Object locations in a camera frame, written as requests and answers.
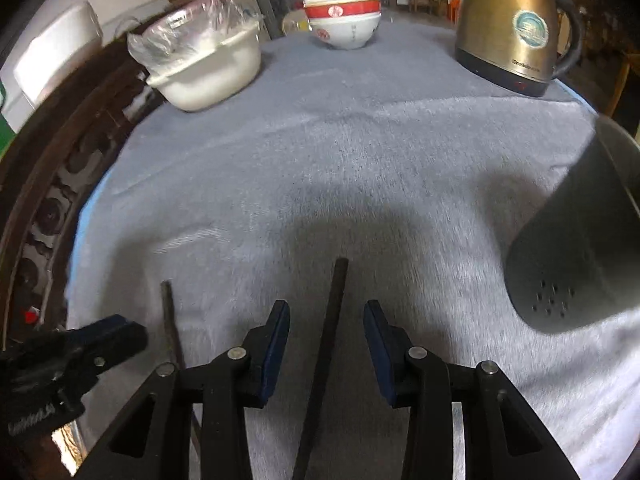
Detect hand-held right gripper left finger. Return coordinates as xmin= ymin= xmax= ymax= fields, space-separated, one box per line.
xmin=74 ymin=300 xmax=291 ymax=480

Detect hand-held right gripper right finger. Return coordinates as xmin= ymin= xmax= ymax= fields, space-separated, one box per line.
xmin=363 ymin=300 xmax=581 ymax=480

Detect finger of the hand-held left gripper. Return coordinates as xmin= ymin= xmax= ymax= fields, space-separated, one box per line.
xmin=65 ymin=314 xmax=149 ymax=376

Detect dark wooden chopstick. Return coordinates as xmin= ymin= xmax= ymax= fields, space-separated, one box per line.
xmin=160 ymin=281 xmax=202 ymax=461
xmin=291 ymin=258 xmax=350 ymax=480

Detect grey metal utensil holder cup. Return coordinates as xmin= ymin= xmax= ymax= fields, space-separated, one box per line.
xmin=505 ymin=115 xmax=640 ymax=333

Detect blue underlay cloth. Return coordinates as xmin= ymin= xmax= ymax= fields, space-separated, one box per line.
xmin=67 ymin=170 xmax=121 ymax=301

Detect carved wooden chair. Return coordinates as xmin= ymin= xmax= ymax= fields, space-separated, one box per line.
xmin=0 ymin=35 xmax=167 ymax=480

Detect grey table cloth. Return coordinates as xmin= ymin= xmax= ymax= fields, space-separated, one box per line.
xmin=65 ymin=25 xmax=640 ymax=480

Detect white pot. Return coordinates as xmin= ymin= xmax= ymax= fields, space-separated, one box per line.
xmin=146 ymin=21 xmax=263 ymax=112

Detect white rice cooker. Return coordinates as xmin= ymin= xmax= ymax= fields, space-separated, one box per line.
xmin=12 ymin=1 xmax=104 ymax=106

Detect clear plastic bag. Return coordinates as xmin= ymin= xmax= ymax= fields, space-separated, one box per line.
xmin=127 ymin=0 xmax=261 ymax=78

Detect white bowl with red emblem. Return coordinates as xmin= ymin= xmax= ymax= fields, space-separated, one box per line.
xmin=307 ymin=11 xmax=383 ymax=51

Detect red banded bowl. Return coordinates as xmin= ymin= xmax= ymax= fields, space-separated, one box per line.
xmin=304 ymin=0 xmax=382 ymax=22

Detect gold electric kettle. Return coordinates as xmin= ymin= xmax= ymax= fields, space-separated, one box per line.
xmin=454 ymin=0 xmax=586 ymax=98

